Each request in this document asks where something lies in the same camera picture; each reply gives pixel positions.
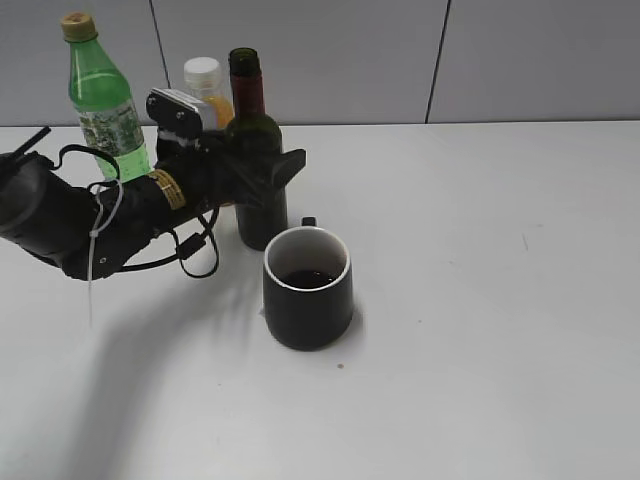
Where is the dark red wine bottle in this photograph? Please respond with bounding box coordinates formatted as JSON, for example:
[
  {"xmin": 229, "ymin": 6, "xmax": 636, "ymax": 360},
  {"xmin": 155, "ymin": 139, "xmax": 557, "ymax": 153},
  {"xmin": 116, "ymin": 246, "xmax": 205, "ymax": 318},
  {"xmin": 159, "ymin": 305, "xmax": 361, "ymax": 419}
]
[{"xmin": 225, "ymin": 47, "xmax": 288, "ymax": 251}]

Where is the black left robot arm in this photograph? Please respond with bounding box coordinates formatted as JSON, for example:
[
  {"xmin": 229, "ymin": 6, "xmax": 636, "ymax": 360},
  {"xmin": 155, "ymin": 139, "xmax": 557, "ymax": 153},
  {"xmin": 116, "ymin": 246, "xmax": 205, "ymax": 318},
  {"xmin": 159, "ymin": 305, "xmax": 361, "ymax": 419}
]
[{"xmin": 1, "ymin": 128, "xmax": 306, "ymax": 281}]

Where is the orange juice bottle white cap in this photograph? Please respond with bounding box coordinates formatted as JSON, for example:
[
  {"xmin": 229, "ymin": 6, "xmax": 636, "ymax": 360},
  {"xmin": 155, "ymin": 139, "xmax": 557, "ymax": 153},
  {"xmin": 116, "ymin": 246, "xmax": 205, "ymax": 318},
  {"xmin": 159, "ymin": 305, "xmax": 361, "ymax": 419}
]
[{"xmin": 183, "ymin": 57, "xmax": 234, "ymax": 130}]

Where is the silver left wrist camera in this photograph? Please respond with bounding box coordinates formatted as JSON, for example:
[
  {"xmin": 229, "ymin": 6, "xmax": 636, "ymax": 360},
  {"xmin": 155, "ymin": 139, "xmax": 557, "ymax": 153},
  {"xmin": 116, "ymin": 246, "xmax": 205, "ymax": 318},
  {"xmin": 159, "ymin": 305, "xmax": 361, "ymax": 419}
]
[{"xmin": 146, "ymin": 88, "xmax": 219, "ymax": 146}]

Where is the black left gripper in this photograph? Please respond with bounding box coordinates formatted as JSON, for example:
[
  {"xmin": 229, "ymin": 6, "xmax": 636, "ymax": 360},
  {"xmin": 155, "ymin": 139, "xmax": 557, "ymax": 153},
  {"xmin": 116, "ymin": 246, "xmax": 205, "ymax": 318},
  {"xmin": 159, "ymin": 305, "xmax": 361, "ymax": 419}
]
[{"xmin": 154, "ymin": 127, "xmax": 306, "ymax": 208}]

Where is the black mug white inside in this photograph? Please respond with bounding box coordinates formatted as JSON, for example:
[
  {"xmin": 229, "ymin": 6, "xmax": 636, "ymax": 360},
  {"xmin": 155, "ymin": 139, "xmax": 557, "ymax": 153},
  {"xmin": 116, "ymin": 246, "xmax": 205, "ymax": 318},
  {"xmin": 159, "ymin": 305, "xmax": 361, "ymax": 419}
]
[{"xmin": 263, "ymin": 216, "xmax": 354, "ymax": 351}]

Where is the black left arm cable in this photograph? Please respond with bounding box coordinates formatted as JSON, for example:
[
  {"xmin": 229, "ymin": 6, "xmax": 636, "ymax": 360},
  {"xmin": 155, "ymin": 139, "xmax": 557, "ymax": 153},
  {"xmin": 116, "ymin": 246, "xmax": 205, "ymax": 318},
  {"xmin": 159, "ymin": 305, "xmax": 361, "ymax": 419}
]
[{"xmin": 0, "ymin": 125, "xmax": 221, "ymax": 279}]

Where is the green plastic soda bottle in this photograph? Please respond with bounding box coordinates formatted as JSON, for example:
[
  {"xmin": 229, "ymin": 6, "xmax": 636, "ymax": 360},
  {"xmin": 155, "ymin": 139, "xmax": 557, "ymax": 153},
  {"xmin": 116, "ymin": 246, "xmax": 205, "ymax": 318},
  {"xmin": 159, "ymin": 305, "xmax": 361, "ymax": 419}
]
[{"xmin": 61, "ymin": 12, "xmax": 151, "ymax": 182}]

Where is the white zip tie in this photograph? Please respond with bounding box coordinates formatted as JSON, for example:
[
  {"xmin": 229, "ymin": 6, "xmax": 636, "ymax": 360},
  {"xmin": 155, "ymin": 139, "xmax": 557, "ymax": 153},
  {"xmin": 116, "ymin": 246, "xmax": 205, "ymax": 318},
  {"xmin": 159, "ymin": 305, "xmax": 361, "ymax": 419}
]
[{"xmin": 87, "ymin": 178, "xmax": 124, "ymax": 329}]

